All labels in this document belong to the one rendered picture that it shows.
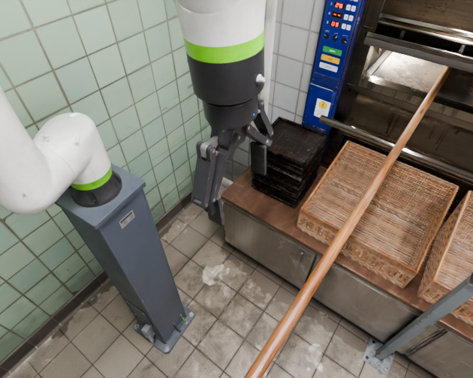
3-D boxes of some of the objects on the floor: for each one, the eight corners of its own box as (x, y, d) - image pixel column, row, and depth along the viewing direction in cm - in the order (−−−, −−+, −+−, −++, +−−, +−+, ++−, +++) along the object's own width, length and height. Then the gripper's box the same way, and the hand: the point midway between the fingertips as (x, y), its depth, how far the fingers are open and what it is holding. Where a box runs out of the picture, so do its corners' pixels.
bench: (265, 199, 248) (271, 143, 204) (679, 423, 153) (854, 407, 110) (221, 249, 218) (218, 196, 174) (703, 565, 123) (958, 622, 80)
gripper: (255, 45, 49) (257, 148, 65) (140, 132, 36) (179, 235, 52) (299, 55, 45) (290, 161, 61) (189, 154, 32) (214, 256, 48)
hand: (239, 190), depth 56 cm, fingers open, 13 cm apart
